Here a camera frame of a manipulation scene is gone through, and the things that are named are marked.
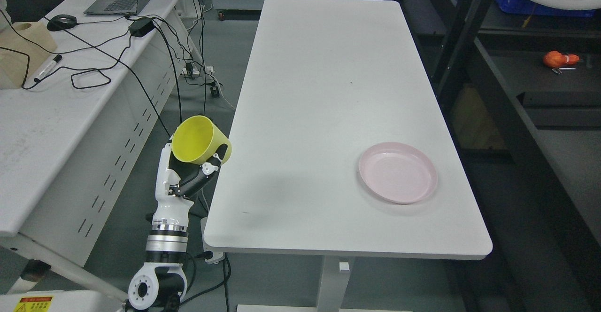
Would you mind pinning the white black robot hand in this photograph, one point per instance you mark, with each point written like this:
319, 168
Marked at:
174, 195

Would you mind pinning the yellow plastic cup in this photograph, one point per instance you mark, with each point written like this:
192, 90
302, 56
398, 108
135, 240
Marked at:
196, 139

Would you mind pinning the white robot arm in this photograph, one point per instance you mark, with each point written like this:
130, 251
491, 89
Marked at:
161, 282

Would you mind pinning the black metal shelf rack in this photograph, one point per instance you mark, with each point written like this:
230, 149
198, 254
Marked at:
549, 120

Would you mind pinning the orange toy on shelf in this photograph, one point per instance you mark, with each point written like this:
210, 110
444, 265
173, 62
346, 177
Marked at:
555, 59

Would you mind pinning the white power strip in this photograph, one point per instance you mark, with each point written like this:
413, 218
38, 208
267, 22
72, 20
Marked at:
196, 73

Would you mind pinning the white side desk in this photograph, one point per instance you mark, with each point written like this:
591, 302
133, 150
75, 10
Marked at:
69, 144

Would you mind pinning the black power adapter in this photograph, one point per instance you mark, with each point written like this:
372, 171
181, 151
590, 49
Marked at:
141, 26

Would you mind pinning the white folding table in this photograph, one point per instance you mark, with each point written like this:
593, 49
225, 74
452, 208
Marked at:
326, 80

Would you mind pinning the black marker pen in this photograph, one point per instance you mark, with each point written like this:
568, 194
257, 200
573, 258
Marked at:
48, 68

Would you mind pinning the black computer mouse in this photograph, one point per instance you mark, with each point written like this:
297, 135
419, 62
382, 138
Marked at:
61, 22

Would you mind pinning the cardboard tissue box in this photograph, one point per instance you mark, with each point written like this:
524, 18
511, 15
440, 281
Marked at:
24, 48

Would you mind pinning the pink plastic plate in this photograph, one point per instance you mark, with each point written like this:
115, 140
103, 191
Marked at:
397, 172

